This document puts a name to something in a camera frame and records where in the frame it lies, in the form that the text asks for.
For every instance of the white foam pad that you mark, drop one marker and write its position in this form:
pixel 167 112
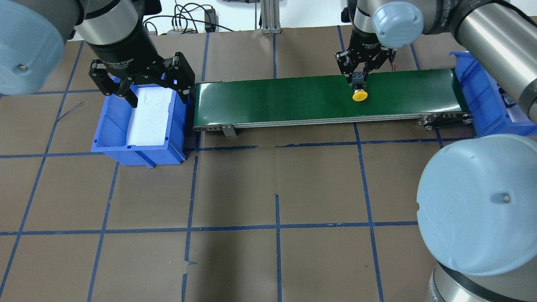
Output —
pixel 148 122

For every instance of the yellow push button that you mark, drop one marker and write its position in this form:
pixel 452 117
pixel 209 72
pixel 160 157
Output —
pixel 358 84

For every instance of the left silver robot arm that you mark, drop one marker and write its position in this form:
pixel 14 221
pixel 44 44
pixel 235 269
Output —
pixel 34 34

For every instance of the black power adapter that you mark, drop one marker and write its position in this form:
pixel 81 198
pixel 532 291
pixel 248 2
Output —
pixel 210 20

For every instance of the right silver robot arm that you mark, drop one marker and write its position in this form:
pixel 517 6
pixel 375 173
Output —
pixel 476 197

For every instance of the aluminium frame post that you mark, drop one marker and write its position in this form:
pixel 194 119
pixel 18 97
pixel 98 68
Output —
pixel 270 17

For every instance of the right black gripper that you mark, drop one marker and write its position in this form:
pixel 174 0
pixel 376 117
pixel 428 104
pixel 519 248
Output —
pixel 363 42

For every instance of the blue destination bin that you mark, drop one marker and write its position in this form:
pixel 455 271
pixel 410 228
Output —
pixel 493 110

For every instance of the blue source bin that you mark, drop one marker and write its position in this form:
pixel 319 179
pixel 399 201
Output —
pixel 110 135

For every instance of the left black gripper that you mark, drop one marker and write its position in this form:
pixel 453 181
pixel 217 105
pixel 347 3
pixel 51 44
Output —
pixel 124 53

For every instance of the green conveyor belt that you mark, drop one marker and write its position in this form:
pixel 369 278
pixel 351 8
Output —
pixel 433 96

